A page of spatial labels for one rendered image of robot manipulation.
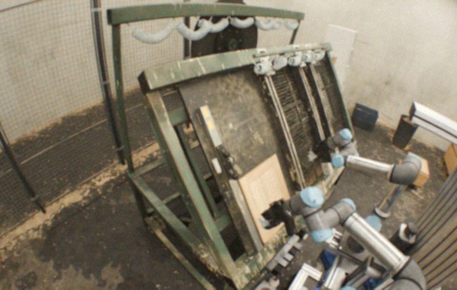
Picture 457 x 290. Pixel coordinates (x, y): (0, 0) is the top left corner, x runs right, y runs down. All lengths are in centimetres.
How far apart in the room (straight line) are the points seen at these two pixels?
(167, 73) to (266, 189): 93
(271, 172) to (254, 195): 22
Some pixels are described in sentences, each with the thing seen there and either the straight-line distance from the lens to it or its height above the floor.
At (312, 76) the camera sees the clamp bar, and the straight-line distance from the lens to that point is 215.
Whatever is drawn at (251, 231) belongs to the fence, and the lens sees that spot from 140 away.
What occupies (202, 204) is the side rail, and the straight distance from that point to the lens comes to 114.
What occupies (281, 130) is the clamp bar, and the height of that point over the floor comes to 142.
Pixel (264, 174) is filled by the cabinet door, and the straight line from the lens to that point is 147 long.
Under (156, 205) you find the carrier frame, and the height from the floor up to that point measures 79.
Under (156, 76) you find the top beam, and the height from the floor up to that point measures 188.
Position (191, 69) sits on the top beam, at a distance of 114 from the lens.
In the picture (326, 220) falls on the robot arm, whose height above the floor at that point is 162.
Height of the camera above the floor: 221
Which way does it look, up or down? 36 degrees down
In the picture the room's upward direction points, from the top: 5 degrees clockwise
